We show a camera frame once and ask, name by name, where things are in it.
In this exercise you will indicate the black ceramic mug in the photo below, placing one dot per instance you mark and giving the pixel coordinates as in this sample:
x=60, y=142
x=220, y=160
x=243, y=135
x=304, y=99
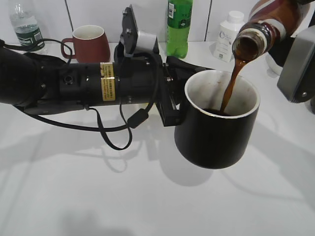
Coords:
x=206, y=138

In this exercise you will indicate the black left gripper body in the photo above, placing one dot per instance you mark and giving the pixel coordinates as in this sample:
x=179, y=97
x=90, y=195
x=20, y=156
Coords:
x=176, y=72

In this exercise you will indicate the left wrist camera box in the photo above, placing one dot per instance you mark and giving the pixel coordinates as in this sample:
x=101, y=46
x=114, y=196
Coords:
x=137, y=31

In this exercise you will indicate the white ceramic mug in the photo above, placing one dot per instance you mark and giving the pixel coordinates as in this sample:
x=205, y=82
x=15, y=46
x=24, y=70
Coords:
x=273, y=65

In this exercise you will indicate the clear water bottle green label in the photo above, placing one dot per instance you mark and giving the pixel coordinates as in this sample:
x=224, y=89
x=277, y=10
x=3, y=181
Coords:
x=23, y=17

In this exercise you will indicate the white plastic bottle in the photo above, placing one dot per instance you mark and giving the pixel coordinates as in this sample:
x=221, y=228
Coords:
x=229, y=29

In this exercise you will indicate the green soda bottle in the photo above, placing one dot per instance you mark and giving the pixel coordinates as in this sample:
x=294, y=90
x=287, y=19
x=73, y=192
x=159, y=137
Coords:
x=178, y=25

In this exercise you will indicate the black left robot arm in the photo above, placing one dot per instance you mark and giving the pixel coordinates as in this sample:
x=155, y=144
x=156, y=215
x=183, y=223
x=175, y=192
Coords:
x=41, y=85

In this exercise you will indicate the dark red ceramic mug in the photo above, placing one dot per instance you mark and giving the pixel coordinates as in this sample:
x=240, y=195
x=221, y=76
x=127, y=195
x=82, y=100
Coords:
x=90, y=45

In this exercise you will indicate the brown coffee drink bottle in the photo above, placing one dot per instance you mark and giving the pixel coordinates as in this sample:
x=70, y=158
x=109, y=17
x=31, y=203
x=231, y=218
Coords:
x=270, y=22

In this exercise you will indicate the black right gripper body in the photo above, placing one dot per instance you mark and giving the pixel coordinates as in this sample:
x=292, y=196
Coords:
x=312, y=14

